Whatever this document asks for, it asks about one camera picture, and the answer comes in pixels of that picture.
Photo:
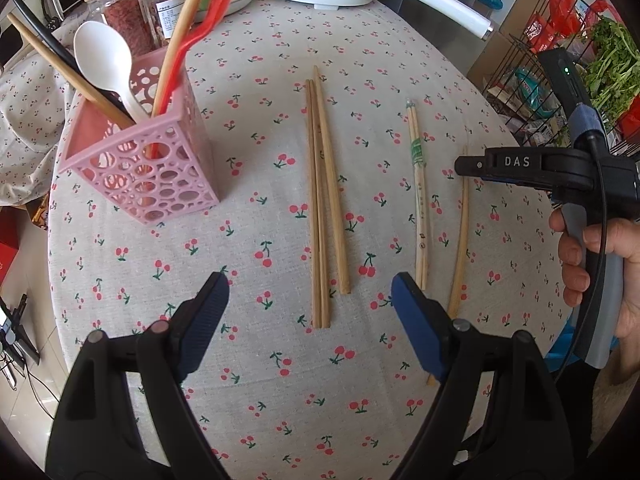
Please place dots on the draped floral cloth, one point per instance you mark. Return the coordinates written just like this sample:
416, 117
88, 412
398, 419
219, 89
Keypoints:
25, 125

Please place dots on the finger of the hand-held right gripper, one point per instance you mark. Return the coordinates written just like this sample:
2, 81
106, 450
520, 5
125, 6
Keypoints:
500, 165

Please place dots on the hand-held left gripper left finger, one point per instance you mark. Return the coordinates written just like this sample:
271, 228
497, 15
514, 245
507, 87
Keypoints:
205, 320

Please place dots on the pink perforated utensil holder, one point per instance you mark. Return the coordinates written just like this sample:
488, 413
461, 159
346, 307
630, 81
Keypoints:
150, 180

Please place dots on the black phone clamp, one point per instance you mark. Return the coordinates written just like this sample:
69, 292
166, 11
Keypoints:
15, 332

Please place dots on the disposable chopsticks pair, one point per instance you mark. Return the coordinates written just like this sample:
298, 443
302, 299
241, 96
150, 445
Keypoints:
417, 185

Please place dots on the brown cardboard box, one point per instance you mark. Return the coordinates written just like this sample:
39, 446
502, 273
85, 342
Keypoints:
505, 45

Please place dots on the tall jar of red berries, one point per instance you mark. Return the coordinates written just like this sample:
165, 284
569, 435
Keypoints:
125, 15

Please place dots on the brown wooden chopstick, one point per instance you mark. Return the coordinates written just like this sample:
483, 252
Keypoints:
313, 210
323, 270
60, 67
334, 210

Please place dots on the bunch of green vegetables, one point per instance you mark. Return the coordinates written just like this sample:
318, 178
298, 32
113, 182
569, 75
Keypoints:
615, 60

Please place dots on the cherry print tablecloth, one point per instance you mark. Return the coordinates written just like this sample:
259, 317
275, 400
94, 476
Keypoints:
300, 385

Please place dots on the red gift box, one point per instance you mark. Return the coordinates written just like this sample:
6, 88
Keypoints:
7, 245

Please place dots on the short jar of red berries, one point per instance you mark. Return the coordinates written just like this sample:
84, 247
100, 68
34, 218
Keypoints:
162, 5

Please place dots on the white plastic spoon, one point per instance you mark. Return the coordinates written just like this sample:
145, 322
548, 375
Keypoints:
102, 55

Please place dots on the black chopstick with gold band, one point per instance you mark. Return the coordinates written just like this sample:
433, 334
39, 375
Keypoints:
45, 35

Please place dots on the teal snack packet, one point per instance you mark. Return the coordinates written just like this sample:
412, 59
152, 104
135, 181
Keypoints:
532, 90

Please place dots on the person's right hand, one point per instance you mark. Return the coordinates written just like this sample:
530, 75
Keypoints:
572, 270

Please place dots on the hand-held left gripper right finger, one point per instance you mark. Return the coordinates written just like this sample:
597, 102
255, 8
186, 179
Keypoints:
420, 320

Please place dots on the pale bamboo chopstick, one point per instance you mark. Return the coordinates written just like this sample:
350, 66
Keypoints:
187, 15
461, 240

